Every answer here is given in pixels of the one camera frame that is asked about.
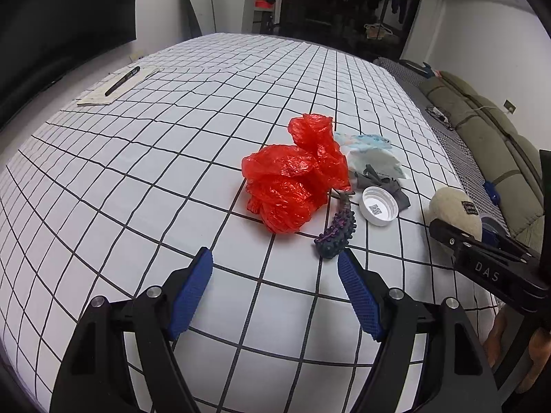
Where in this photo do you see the purple spiky toy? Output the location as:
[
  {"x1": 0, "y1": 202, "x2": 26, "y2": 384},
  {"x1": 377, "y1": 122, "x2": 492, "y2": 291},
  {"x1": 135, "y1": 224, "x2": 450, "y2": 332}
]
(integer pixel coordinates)
[{"x1": 313, "y1": 189, "x2": 358, "y2": 260}]

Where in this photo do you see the white jar cap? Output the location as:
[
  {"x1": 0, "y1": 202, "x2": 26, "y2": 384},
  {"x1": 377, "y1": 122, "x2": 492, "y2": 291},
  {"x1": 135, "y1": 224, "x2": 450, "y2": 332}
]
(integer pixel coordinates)
[{"x1": 358, "y1": 186, "x2": 399, "y2": 227}]

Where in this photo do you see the grey cloth scrap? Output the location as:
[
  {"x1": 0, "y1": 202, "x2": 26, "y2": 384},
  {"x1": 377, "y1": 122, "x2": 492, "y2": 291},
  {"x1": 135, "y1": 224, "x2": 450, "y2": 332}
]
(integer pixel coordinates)
[{"x1": 348, "y1": 163, "x2": 411, "y2": 216}]

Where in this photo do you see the white side table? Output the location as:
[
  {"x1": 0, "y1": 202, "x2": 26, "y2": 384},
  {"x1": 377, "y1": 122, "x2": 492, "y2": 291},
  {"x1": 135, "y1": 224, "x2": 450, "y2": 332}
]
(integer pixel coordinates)
[{"x1": 252, "y1": 7, "x2": 281, "y2": 36}]

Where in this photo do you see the leaning wall mirror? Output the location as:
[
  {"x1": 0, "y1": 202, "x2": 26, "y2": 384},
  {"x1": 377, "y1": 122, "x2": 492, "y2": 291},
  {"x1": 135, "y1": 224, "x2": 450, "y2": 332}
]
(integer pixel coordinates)
[{"x1": 181, "y1": 0, "x2": 221, "y2": 36}]

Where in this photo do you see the clothes hanger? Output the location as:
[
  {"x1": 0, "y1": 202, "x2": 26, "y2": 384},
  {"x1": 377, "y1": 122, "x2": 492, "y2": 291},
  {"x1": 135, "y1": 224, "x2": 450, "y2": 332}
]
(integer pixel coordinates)
[{"x1": 364, "y1": 21, "x2": 395, "y2": 41}]

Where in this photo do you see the small blue case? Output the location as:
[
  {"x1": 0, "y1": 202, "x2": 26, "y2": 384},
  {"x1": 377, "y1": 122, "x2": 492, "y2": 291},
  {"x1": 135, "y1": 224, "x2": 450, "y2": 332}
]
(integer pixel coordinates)
[{"x1": 482, "y1": 180, "x2": 502, "y2": 204}]

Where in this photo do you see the dark blue cushion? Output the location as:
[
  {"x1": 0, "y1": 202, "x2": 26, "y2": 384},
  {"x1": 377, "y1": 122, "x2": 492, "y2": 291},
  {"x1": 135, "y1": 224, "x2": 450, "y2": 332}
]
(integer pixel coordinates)
[{"x1": 398, "y1": 59, "x2": 434, "y2": 81}]

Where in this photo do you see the white notebook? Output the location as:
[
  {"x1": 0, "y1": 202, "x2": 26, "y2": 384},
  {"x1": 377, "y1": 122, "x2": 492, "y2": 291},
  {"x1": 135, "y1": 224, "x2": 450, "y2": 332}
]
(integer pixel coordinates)
[{"x1": 76, "y1": 66, "x2": 161, "y2": 106}]

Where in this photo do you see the olive green sofa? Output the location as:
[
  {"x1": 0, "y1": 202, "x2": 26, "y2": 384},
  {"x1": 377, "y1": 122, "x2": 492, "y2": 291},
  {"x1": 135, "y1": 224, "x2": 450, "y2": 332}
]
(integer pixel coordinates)
[{"x1": 419, "y1": 71, "x2": 551, "y2": 247}]

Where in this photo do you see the beige plush ball keychain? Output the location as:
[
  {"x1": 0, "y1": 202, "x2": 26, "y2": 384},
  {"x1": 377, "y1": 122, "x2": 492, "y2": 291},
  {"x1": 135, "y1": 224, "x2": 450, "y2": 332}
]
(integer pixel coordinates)
[{"x1": 428, "y1": 186, "x2": 484, "y2": 246}]

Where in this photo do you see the light blue wipes packet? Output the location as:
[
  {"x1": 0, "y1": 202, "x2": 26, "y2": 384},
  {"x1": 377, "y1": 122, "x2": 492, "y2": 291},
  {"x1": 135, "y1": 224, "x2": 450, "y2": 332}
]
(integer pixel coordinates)
[{"x1": 333, "y1": 131, "x2": 408, "y2": 181}]

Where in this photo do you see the black pen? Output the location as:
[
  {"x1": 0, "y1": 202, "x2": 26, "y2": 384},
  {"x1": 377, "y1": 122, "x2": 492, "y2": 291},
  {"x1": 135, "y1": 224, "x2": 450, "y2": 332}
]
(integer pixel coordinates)
[{"x1": 104, "y1": 66, "x2": 141, "y2": 97}]

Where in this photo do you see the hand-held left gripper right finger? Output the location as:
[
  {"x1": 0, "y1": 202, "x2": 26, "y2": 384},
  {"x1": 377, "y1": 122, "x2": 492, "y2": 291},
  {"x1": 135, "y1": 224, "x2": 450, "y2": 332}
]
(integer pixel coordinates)
[{"x1": 337, "y1": 248, "x2": 502, "y2": 413}]

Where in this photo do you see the power strip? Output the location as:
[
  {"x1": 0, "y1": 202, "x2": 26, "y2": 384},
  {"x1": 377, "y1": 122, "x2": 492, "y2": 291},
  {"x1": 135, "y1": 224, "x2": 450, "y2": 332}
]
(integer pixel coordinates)
[{"x1": 424, "y1": 105, "x2": 454, "y2": 130}]

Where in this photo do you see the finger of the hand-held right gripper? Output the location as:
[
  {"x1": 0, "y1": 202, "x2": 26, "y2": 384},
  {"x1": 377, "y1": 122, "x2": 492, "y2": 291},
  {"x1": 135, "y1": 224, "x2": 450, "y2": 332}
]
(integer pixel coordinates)
[
  {"x1": 428, "y1": 219, "x2": 538, "y2": 266},
  {"x1": 480, "y1": 217, "x2": 532, "y2": 252}
]

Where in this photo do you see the black television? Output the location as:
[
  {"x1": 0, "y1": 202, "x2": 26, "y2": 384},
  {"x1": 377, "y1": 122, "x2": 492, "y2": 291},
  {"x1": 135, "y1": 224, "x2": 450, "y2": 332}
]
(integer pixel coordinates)
[{"x1": 0, "y1": 0, "x2": 138, "y2": 130}]

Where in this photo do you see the white black-grid tablecloth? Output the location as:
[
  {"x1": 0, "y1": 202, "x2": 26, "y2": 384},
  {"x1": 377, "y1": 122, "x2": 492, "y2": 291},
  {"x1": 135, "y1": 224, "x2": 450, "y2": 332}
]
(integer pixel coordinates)
[{"x1": 0, "y1": 32, "x2": 500, "y2": 413}]

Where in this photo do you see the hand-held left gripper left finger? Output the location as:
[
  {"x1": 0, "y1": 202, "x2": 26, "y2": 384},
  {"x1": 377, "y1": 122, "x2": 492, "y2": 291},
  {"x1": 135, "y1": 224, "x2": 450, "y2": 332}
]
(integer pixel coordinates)
[{"x1": 49, "y1": 246, "x2": 215, "y2": 413}]

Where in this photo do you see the white cable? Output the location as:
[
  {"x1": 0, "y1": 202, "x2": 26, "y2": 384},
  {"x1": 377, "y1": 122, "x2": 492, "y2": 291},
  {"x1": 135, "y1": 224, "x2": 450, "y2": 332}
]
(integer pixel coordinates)
[{"x1": 467, "y1": 94, "x2": 505, "y2": 118}]

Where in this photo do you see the red plastic bag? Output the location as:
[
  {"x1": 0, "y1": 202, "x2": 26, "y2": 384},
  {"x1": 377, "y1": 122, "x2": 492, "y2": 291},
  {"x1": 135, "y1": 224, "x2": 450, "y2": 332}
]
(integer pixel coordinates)
[{"x1": 241, "y1": 113, "x2": 353, "y2": 234}]

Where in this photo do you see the person's right hand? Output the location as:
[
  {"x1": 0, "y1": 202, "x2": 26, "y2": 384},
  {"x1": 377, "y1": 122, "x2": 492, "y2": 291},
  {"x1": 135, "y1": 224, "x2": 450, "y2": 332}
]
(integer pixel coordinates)
[{"x1": 483, "y1": 303, "x2": 507, "y2": 356}]

